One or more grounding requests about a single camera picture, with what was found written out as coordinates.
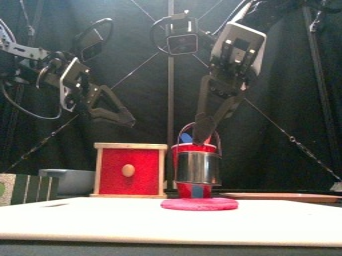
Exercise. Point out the pink dough disc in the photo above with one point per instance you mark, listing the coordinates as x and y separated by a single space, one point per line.
199 204

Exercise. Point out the vertical metal frame pole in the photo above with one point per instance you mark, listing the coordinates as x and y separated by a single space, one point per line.
170 100

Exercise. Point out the wooden drawer box red front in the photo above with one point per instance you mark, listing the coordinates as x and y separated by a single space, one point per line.
129 170

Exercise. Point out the red toy bucket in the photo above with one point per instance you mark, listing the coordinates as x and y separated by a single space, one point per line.
191 191

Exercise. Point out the blue tool in bucket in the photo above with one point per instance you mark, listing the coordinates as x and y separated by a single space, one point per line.
186 137

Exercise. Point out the green striped box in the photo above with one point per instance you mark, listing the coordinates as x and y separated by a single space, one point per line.
31 188

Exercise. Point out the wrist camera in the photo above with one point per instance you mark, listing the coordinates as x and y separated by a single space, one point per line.
92 41
182 41

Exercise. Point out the dark side frame pole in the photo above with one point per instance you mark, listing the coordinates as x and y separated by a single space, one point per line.
321 86

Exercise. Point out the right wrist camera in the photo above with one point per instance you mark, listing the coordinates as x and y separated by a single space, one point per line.
182 41

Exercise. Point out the shiny metal cylinder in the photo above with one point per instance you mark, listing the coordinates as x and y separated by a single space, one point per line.
198 168

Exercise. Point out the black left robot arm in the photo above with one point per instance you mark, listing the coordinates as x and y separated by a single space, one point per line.
24 53

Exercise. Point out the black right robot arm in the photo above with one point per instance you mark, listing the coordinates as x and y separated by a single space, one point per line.
271 13

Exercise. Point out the flat wooden tray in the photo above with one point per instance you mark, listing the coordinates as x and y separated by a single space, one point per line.
285 196

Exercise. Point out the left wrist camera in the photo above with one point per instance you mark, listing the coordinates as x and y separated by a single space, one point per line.
92 41

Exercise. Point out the white cutting board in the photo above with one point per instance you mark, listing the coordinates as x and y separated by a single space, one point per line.
134 223

